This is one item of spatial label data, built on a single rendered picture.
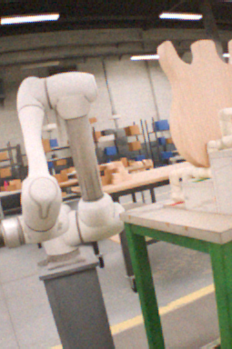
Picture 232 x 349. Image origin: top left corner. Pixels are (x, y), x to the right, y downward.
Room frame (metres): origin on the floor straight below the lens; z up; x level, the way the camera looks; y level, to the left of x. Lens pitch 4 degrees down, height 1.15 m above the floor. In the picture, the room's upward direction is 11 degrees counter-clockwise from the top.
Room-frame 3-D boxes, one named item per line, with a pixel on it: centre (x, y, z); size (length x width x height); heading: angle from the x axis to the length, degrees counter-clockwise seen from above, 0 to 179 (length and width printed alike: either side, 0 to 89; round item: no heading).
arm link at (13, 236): (1.01, 0.35, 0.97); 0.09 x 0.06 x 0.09; 23
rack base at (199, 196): (1.02, -0.36, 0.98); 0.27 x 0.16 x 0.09; 113
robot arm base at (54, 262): (1.54, 0.33, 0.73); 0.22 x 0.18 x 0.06; 105
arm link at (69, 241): (1.55, 0.30, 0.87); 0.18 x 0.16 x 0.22; 91
